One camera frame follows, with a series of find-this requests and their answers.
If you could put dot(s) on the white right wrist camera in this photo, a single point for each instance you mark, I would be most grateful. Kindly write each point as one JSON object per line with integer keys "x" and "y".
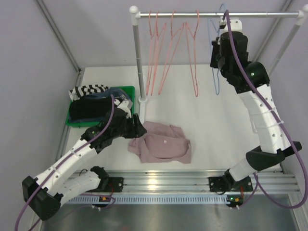
{"x": 235, "y": 23}

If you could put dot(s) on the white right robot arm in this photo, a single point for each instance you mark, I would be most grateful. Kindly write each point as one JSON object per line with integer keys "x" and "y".
{"x": 251, "y": 83}

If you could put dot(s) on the green plastic bin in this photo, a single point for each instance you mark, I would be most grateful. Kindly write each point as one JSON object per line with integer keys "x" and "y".
{"x": 129, "y": 90}

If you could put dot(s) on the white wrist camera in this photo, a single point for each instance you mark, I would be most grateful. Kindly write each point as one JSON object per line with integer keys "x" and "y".
{"x": 235, "y": 23}
{"x": 125, "y": 105}

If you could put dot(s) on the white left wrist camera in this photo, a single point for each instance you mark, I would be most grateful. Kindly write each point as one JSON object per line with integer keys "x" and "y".
{"x": 125, "y": 105}

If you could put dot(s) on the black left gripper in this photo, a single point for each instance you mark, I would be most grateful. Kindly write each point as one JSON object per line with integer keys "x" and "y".
{"x": 134, "y": 126}

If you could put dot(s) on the striped black white garment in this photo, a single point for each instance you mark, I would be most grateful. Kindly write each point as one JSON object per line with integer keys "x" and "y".
{"x": 78, "y": 92}

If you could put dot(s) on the mauve tank top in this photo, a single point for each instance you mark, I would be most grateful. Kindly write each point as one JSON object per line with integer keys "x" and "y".
{"x": 161, "y": 144}

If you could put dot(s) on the slotted grey cable duct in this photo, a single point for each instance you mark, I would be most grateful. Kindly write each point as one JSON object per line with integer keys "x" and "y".
{"x": 168, "y": 199}

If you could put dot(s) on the white clothes rack frame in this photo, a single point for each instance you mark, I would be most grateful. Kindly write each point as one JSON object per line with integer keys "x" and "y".
{"x": 300, "y": 16}

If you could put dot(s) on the blue wire hanger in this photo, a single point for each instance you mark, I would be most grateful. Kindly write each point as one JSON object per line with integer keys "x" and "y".
{"x": 210, "y": 23}

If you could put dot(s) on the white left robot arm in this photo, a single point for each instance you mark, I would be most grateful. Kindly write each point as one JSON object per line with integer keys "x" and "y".
{"x": 50, "y": 190}

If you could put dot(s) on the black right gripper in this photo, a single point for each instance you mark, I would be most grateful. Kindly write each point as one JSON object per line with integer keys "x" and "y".
{"x": 216, "y": 46}

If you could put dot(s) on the blue denim garment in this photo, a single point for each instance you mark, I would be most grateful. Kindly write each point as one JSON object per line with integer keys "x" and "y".
{"x": 116, "y": 92}

